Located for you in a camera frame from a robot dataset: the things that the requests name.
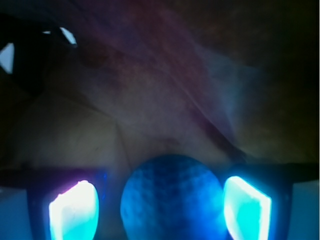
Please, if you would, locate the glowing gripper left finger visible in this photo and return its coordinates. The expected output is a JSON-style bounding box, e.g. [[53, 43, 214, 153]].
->
[[27, 169, 108, 240]]

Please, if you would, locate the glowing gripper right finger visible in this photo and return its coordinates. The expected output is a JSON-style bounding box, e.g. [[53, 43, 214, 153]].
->
[[223, 164, 292, 240]]

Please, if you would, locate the blue foam ball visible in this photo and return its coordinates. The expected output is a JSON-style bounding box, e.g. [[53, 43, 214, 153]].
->
[[120, 154, 227, 240]]

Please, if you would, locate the brown paper bag tray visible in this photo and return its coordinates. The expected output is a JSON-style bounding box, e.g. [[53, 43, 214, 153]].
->
[[0, 0, 320, 174]]

